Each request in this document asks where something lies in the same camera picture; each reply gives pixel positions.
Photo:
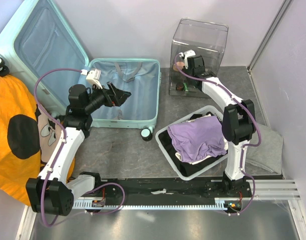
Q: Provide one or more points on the purple garment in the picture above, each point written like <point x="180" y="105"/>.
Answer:
<point x="195" y="140"/>

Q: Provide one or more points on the clear smoky plastic container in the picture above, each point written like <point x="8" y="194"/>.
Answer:
<point x="207" y="39"/>

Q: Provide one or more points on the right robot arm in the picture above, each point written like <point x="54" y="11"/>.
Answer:
<point x="239" y="126"/>

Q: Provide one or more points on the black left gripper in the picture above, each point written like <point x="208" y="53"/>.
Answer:
<point x="113" y="96"/>

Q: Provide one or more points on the grey folded cloth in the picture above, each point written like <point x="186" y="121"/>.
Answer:
<point x="268" y="155"/>

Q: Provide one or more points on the white perforated plastic basket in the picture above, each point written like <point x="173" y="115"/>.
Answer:
<point x="185" y="170"/>

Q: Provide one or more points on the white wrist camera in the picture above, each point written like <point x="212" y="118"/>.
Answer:
<point x="92" y="77"/>
<point x="185" y="55"/>

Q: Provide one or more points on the green bottle black cap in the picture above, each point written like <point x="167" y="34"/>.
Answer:
<point x="182" y="87"/>

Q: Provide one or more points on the light blue hard suitcase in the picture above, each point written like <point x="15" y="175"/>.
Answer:
<point x="40" y="48"/>

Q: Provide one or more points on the aluminium frame post right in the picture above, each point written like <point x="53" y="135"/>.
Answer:
<point x="269" y="33"/>

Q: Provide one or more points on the orange cartoon mouse bag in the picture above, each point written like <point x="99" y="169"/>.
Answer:
<point x="27" y="138"/>

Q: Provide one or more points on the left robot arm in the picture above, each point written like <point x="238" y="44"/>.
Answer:
<point x="50" y="193"/>

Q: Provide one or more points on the black garment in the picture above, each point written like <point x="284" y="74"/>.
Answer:
<point x="194" y="143"/>

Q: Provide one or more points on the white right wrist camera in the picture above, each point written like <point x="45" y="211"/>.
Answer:
<point x="185" y="55"/>

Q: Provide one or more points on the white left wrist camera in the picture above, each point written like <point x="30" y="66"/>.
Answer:
<point x="92" y="77"/>

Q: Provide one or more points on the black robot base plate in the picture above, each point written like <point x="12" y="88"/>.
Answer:
<point x="170" y="190"/>

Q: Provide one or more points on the white slotted cable duct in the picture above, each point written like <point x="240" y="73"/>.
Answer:
<point x="93" y="204"/>

